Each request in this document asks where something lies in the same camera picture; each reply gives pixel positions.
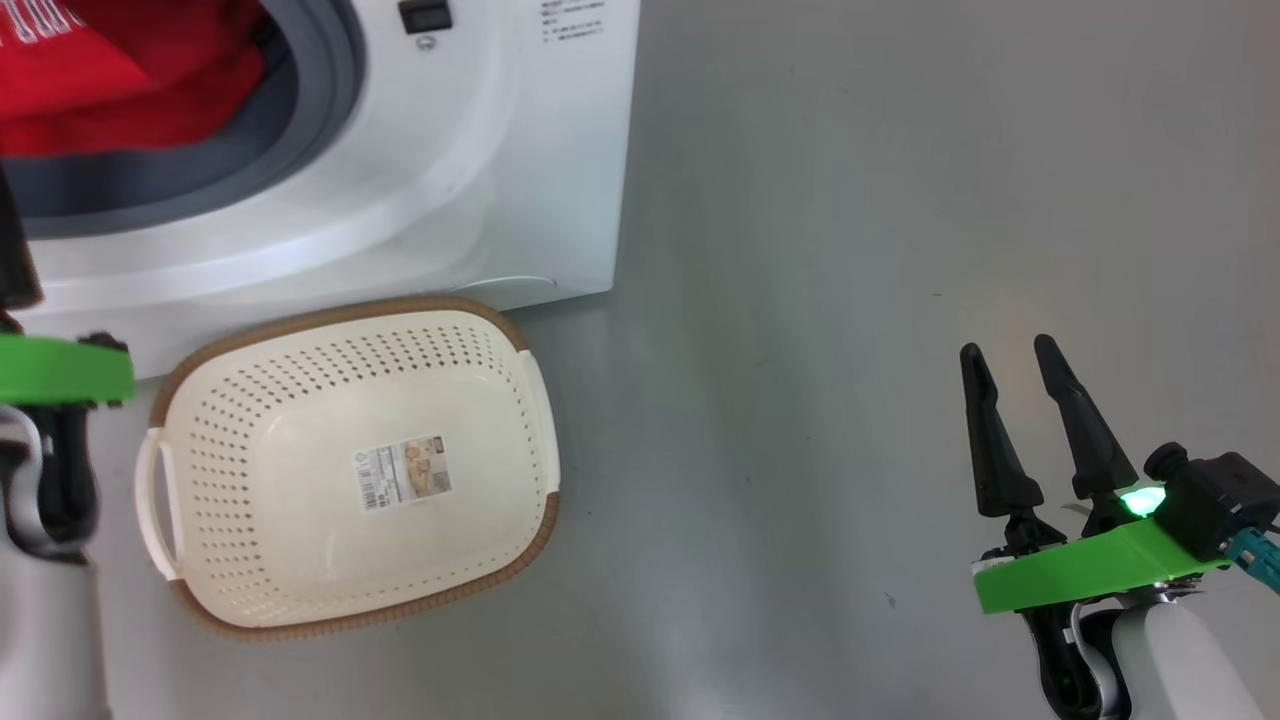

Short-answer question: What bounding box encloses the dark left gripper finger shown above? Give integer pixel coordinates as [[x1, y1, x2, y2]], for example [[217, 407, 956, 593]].
[[0, 166, 47, 314]]

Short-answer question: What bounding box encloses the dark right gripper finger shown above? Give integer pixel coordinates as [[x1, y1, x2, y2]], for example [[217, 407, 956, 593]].
[[958, 342, 1046, 521], [1033, 333, 1141, 503]]

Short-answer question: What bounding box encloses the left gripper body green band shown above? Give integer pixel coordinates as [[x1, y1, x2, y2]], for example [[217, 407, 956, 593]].
[[0, 333, 137, 547]]

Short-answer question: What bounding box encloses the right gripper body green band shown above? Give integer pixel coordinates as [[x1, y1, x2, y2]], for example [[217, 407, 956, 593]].
[[972, 484, 1232, 720]]

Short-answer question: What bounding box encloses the red and white garment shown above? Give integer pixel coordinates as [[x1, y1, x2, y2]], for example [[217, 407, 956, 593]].
[[0, 0, 272, 160]]

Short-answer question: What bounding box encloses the cream laundry basket brown rim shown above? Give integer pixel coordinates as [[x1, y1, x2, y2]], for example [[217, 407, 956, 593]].
[[134, 294, 562, 642]]

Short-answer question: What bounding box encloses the paper label sticker in basket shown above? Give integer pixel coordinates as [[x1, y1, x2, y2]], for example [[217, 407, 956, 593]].
[[352, 433, 454, 515]]

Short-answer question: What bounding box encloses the white front-load washing machine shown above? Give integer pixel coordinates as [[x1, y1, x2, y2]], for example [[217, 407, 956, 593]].
[[0, 0, 642, 382]]

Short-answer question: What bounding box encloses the teal right camera cable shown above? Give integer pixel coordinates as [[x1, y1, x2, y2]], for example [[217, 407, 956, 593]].
[[1224, 527, 1280, 593]]

